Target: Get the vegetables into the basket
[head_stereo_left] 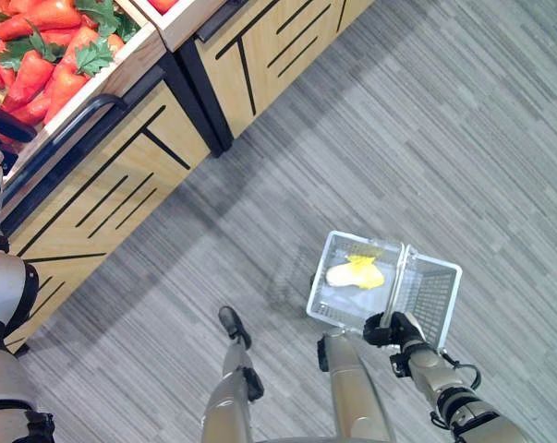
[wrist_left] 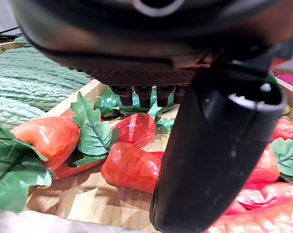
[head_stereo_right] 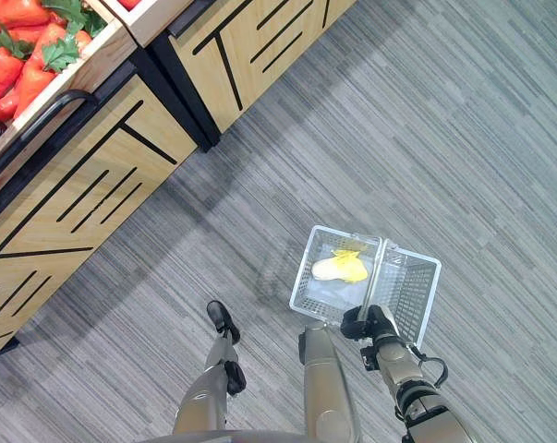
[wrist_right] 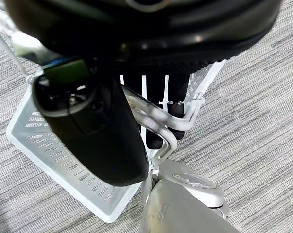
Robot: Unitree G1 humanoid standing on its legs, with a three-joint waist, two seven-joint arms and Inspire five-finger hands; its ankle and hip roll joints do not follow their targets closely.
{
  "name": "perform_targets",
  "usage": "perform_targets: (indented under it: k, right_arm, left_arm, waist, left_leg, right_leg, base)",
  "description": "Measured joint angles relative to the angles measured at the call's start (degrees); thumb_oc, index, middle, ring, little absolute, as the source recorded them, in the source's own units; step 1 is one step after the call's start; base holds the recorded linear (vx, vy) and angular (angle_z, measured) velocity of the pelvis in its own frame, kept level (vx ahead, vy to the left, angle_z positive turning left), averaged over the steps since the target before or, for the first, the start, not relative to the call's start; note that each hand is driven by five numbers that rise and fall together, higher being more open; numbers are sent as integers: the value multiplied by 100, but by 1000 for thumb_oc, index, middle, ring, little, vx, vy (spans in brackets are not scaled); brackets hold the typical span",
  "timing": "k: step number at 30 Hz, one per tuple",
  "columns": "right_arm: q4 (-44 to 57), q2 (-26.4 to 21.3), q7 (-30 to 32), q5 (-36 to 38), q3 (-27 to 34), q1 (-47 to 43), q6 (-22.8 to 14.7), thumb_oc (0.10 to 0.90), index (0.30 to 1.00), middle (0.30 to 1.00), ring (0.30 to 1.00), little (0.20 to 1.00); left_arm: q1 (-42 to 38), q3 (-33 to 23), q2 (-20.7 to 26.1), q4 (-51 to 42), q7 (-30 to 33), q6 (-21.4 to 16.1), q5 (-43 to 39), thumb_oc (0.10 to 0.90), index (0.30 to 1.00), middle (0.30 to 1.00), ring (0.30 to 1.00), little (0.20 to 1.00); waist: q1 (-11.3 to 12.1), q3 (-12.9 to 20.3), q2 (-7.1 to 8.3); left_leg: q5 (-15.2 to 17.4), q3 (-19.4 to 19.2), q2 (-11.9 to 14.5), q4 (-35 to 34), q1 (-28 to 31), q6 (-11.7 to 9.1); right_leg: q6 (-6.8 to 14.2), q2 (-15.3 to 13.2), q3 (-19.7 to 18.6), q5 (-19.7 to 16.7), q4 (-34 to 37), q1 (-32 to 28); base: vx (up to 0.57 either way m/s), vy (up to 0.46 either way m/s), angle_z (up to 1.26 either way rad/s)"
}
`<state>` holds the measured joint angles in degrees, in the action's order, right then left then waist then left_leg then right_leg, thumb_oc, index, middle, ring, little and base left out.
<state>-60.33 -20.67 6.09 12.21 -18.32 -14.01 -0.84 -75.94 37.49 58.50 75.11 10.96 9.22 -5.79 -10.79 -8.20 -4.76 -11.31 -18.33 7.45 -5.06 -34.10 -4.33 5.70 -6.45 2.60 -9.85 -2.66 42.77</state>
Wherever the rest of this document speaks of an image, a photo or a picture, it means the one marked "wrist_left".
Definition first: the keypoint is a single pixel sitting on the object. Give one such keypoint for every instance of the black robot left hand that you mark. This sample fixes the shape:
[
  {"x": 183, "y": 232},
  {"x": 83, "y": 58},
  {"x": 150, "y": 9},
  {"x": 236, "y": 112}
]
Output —
[{"x": 141, "y": 36}]

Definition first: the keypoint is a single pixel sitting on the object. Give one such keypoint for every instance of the large green fabric leaf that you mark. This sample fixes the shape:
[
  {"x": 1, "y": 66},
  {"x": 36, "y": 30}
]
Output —
[{"x": 10, "y": 174}]

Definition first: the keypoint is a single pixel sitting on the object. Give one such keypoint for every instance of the dark red ribbed pepper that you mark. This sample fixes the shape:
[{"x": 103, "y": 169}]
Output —
[{"x": 136, "y": 128}]

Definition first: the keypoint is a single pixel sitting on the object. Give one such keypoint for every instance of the small green fabric leaf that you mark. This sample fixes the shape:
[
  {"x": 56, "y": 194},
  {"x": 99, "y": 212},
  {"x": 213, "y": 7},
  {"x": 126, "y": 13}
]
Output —
[{"x": 164, "y": 121}]

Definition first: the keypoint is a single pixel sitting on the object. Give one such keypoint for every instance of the wooden vegetable crate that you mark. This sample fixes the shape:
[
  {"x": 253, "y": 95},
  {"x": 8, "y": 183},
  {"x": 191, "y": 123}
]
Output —
[{"x": 88, "y": 201}]

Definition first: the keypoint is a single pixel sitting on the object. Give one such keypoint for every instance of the serrated green fabric leaf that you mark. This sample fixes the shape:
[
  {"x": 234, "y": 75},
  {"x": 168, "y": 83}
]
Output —
[{"x": 94, "y": 131}]

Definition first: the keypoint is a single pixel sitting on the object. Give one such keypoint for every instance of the glossy red bell pepper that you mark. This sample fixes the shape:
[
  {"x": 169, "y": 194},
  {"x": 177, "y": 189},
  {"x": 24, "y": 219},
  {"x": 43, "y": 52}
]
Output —
[{"x": 130, "y": 165}]

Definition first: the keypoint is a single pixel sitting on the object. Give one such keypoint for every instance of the orange-red bell pepper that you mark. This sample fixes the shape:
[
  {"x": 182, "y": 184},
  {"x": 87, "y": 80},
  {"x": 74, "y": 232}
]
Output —
[{"x": 51, "y": 136}]

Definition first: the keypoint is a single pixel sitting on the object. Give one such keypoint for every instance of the purple vegetable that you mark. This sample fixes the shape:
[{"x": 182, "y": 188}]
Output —
[{"x": 292, "y": 81}]

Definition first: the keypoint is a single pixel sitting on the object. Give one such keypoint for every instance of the long orange-red pepper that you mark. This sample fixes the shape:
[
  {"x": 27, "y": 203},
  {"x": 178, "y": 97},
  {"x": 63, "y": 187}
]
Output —
[{"x": 270, "y": 218}]

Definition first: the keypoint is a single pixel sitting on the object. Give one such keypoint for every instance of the long red chili pepper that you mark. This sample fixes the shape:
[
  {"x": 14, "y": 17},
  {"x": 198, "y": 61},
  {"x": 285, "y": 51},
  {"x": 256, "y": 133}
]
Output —
[{"x": 68, "y": 171}]

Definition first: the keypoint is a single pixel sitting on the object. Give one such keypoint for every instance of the pale green bitter gourd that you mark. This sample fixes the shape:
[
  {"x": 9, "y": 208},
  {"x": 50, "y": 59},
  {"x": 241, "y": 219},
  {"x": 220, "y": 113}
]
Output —
[{"x": 12, "y": 112}]

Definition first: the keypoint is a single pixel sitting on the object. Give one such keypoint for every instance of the glossy green pepper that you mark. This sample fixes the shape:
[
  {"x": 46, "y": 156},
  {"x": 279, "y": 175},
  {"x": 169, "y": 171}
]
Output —
[{"x": 107, "y": 105}]

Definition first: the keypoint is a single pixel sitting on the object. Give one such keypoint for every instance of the veined green fabric leaf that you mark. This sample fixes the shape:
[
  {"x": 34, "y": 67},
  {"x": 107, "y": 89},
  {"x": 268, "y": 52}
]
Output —
[{"x": 288, "y": 156}]

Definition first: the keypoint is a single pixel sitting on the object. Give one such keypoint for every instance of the large green bitter gourd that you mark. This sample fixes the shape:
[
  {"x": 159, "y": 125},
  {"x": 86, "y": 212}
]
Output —
[{"x": 27, "y": 75}]

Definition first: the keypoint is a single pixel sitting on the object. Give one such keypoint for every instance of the magenta red pepper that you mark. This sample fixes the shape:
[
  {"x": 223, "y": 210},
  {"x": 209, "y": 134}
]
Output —
[{"x": 252, "y": 197}]

